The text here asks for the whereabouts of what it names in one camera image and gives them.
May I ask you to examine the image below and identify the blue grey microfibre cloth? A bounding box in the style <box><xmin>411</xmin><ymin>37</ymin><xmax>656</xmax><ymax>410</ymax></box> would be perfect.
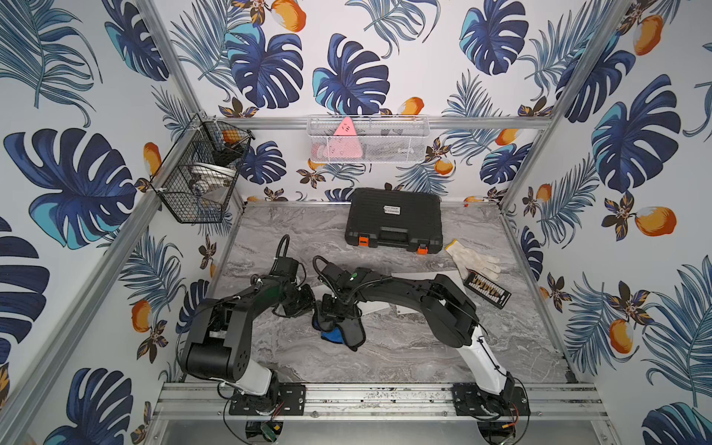
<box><xmin>313</xmin><ymin>311</ymin><xmax>366</xmax><ymax>352</ymax></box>

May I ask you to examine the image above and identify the white drawing tablet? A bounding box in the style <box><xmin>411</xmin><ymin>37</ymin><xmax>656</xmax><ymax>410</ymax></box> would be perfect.
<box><xmin>394</xmin><ymin>272</ymin><xmax>437</xmax><ymax>315</ymax></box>

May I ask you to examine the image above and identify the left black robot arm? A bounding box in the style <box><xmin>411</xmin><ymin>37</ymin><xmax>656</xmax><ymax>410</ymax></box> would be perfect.
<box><xmin>179</xmin><ymin>235</ymin><xmax>314</xmax><ymax>415</ymax></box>

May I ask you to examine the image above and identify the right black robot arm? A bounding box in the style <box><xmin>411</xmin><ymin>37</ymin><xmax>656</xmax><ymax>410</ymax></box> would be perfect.
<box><xmin>313</xmin><ymin>256</ymin><xmax>531</xmax><ymax>421</ymax></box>

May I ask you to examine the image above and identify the black plastic tool case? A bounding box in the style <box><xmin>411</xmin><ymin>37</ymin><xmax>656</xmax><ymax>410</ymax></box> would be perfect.
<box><xmin>344</xmin><ymin>188</ymin><xmax>443</xmax><ymax>255</ymax></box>

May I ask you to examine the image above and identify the white knitted glove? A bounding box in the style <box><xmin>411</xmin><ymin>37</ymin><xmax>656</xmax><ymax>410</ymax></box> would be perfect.
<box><xmin>445</xmin><ymin>239</ymin><xmax>501</xmax><ymax>281</ymax></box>

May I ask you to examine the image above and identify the pink triangular card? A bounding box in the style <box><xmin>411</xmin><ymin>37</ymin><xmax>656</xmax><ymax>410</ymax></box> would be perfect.
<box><xmin>324</xmin><ymin>117</ymin><xmax>365</xmax><ymax>161</ymax></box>

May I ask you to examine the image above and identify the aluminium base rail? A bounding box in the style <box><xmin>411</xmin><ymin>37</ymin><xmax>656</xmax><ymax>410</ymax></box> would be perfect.
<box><xmin>153</xmin><ymin>383</ymin><xmax>609</xmax><ymax>422</ymax></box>

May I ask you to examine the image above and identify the black wire basket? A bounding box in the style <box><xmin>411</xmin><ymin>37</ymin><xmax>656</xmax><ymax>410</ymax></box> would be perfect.
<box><xmin>150</xmin><ymin>114</ymin><xmax>255</xmax><ymax>224</ymax></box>

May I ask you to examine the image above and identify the white mesh wall basket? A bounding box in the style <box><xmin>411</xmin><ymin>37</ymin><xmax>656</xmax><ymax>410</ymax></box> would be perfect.
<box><xmin>306</xmin><ymin>115</ymin><xmax>430</xmax><ymax>164</ymax></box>

